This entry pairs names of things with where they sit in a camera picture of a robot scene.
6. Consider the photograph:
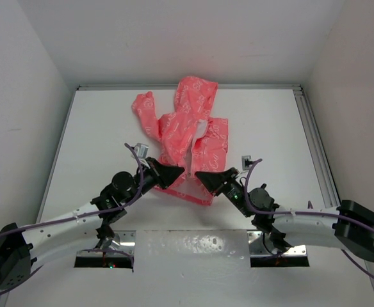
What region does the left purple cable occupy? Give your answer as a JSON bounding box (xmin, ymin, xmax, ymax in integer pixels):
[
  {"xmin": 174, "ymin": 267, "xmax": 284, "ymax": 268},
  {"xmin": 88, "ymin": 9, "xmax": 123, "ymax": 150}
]
[{"xmin": 0, "ymin": 142, "xmax": 146, "ymax": 298}]

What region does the pink patterned jacket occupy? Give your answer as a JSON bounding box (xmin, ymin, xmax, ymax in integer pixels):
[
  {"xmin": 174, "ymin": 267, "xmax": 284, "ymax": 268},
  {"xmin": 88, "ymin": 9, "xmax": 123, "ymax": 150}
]
[{"xmin": 131, "ymin": 76, "xmax": 229, "ymax": 206}]

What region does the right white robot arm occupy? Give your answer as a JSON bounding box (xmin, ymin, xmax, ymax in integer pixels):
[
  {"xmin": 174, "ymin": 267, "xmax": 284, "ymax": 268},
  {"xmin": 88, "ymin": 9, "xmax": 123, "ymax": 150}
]
[{"xmin": 195, "ymin": 168, "xmax": 374, "ymax": 263}]

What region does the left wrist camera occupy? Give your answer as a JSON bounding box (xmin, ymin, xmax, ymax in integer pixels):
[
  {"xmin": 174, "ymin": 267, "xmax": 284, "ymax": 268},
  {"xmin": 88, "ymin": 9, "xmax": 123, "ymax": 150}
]
[{"xmin": 134, "ymin": 143, "xmax": 149, "ymax": 159}]

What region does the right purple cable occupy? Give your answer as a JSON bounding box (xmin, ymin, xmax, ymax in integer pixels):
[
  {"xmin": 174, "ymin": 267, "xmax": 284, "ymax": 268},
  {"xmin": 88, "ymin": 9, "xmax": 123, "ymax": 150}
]
[{"xmin": 243, "ymin": 157, "xmax": 374, "ymax": 285}]

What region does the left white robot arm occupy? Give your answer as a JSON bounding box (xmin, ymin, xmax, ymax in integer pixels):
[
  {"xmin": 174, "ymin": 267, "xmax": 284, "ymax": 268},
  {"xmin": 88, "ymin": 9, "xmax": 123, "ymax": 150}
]
[{"xmin": 0, "ymin": 157, "xmax": 184, "ymax": 290}]

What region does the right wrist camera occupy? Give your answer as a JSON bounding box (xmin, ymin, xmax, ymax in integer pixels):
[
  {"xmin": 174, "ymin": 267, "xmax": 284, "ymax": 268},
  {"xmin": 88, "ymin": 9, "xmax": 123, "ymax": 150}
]
[{"xmin": 241, "ymin": 155, "xmax": 254, "ymax": 171}]

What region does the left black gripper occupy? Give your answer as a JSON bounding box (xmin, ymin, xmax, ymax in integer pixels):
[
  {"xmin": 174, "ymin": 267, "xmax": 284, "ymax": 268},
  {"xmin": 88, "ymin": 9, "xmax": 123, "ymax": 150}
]
[{"xmin": 124, "ymin": 155, "xmax": 184, "ymax": 205}]

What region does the purple cable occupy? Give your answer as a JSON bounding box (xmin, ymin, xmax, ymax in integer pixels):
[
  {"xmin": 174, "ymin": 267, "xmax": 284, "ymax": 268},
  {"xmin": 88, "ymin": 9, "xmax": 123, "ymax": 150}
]
[
  {"xmin": 0, "ymin": 142, "xmax": 146, "ymax": 298},
  {"xmin": 243, "ymin": 157, "xmax": 374, "ymax": 285}
]

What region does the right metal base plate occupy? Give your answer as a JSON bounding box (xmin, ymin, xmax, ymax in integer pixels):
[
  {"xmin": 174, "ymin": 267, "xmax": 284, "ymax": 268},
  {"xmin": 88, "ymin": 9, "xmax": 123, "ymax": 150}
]
[{"xmin": 247, "ymin": 230, "xmax": 307, "ymax": 258}]

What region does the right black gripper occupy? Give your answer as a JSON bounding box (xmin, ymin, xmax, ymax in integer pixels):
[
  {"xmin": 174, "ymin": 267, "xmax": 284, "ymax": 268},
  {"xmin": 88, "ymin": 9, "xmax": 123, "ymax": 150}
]
[{"xmin": 196, "ymin": 168, "xmax": 252, "ymax": 218}]

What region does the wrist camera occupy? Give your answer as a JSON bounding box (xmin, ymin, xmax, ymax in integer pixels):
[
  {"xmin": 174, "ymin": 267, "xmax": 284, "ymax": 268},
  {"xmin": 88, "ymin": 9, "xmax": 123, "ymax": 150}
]
[
  {"xmin": 134, "ymin": 143, "xmax": 149, "ymax": 159},
  {"xmin": 241, "ymin": 155, "xmax": 254, "ymax": 171}
]

